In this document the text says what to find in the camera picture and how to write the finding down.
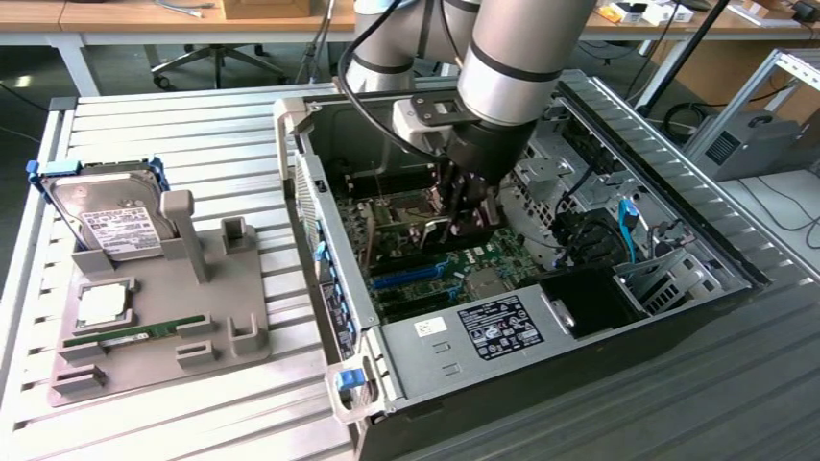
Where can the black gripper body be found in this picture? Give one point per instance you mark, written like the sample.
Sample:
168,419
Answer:
493,149

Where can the green graphics card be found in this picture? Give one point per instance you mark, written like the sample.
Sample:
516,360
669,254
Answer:
400,235

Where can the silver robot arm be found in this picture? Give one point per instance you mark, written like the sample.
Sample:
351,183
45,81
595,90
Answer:
512,62

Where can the silver disk bay cage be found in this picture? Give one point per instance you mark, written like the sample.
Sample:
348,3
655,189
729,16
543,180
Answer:
544,168

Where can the black RAM slot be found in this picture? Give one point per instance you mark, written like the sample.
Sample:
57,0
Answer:
384,178

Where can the CPU socket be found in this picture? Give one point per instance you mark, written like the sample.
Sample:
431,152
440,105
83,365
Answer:
403,206

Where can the thin socket locking lever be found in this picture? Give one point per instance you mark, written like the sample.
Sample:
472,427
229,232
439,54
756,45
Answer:
379,182

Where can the green motherboard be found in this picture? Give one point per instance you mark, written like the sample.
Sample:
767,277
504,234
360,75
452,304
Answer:
487,259

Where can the grey chipset heatsink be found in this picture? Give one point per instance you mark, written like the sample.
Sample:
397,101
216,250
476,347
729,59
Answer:
489,283

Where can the black expansion slot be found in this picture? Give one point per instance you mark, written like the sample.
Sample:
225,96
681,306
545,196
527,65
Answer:
416,297
423,309

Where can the wooden desk with clutter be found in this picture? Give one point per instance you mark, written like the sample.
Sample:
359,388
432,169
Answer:
640,30

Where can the yellow small box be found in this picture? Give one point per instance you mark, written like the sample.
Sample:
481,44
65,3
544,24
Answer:
624,13

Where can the black slanted pole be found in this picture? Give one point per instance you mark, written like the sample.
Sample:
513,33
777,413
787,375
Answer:
692,48

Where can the blue card retainer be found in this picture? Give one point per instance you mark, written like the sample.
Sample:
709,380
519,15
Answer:
333,288

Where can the silver perforated disk bay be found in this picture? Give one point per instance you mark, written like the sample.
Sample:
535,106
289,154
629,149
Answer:
665,283

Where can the grey metal box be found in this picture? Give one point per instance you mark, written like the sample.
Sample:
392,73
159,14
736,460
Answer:
763,144

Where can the grey power supply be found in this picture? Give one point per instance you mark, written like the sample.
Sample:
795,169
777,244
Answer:
448,355

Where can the brown cardboard box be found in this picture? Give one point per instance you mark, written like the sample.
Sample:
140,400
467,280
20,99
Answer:
269,8

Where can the office chair base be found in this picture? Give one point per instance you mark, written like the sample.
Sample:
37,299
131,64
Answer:
217,57

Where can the white side table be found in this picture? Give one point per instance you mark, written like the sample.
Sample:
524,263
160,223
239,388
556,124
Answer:
795,249

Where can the blue case latch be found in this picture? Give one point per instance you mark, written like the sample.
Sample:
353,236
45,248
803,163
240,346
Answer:
349,378

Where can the black open PC case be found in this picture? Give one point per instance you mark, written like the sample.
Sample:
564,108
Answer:
576,408

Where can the grey parts rack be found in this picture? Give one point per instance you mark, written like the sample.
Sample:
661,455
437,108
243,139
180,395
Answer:
160,298

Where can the silver hard disk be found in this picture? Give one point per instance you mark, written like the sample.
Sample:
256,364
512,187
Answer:
115,225

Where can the wooden desk with white legs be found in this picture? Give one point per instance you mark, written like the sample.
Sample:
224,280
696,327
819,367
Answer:
128,24

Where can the green RAM stick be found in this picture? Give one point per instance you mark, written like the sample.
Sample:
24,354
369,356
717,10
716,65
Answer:
160,330

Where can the blue disk caddy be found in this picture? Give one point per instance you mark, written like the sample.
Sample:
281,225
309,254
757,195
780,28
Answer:
57,168

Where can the silver CPU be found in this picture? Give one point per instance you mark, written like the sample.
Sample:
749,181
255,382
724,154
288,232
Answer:
101,302

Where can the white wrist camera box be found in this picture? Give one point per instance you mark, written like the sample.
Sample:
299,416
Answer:
416,125

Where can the aluminium profile frame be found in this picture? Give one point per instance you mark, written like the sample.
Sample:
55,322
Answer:
756,81

